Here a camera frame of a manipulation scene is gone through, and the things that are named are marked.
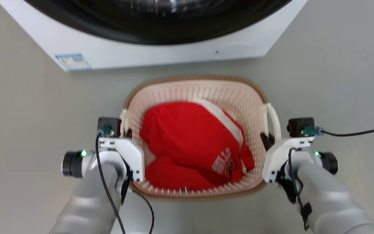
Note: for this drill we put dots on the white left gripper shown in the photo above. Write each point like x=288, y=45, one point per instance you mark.
x=129, y=154

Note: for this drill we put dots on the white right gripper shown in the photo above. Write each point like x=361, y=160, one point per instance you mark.
x=276, y=156

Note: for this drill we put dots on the beige plastic laundry basket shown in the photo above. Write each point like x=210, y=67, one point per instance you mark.
x=190, y=92

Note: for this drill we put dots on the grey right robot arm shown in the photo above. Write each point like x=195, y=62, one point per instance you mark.
x=330, y=198

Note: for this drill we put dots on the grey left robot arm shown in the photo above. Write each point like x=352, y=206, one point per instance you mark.
x=89, y=198

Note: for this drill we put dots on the red and white garment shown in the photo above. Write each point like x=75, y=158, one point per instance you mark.
x=187, y=139

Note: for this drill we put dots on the white washing machine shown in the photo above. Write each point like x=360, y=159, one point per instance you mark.
x=161, y=53

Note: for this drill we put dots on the blue energy label sticker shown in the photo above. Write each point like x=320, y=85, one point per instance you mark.
x=73, y=61

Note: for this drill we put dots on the black round washer door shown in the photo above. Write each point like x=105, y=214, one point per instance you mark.
x=161, y=29

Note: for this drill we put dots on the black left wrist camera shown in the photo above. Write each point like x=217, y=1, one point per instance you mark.
x=109, y=125

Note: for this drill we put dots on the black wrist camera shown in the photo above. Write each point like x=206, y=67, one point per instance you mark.
x=109, y=125
x=299, y=125

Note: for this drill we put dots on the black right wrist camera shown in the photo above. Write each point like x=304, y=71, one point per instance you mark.
x=299, y=125

